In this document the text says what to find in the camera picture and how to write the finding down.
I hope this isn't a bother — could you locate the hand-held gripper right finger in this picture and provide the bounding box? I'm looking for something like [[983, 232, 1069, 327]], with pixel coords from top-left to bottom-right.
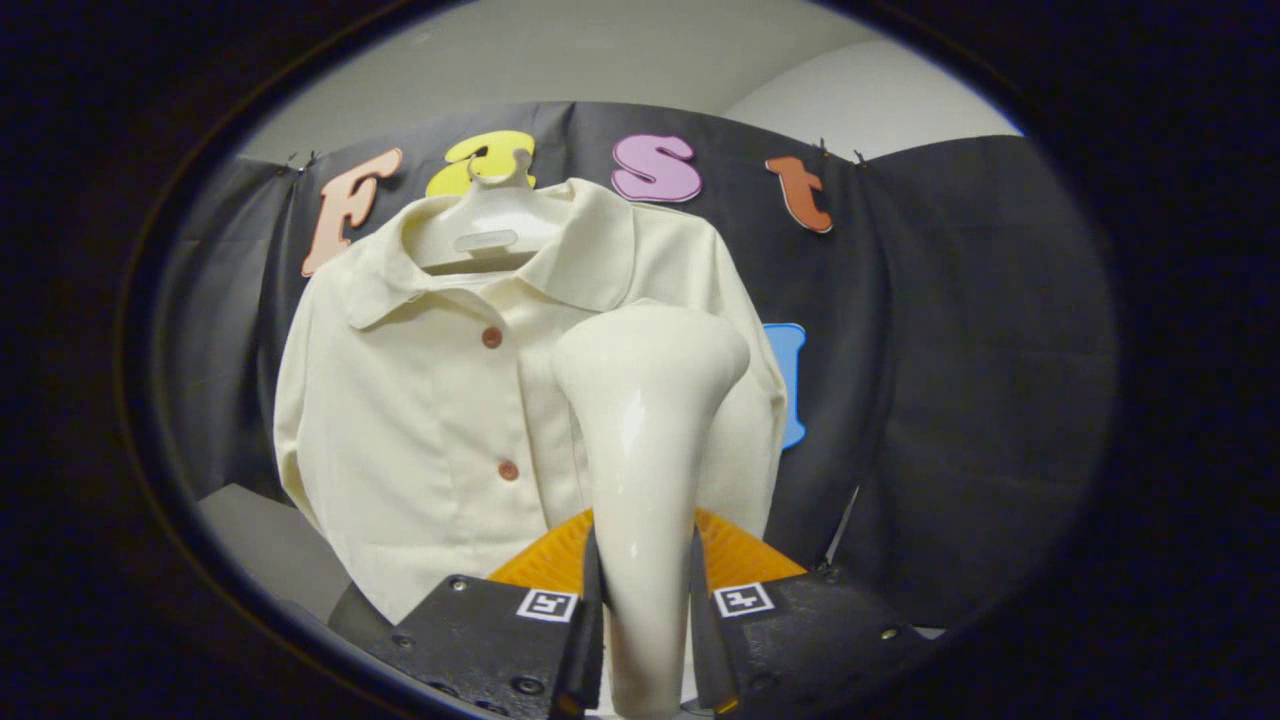
[[688, 508, 936, 716]]

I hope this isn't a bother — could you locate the cream garment steamer head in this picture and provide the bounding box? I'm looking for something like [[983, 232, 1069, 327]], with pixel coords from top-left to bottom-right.
[[552, 300, 751, 720]]

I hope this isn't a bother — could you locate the cream plastic clothes hanger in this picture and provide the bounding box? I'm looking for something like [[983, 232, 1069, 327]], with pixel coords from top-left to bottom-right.
[[415, 148, 566, 276]]

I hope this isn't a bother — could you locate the grey drawer cabinet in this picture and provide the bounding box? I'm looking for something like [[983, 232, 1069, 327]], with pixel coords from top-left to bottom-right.
[[197, 483, 396, 646]]

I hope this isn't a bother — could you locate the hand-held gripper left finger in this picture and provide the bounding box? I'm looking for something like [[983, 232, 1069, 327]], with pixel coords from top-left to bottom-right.
[[365, 508, 606, 720]]

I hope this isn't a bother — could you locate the black backdrop cloth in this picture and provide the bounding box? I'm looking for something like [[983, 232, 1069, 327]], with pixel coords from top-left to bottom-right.
[[150, 100, 1119, 631]]

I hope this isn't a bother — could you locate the cream button shirt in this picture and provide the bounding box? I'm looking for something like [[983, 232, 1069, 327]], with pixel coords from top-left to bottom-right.
[[273, 178, 788, 626]]

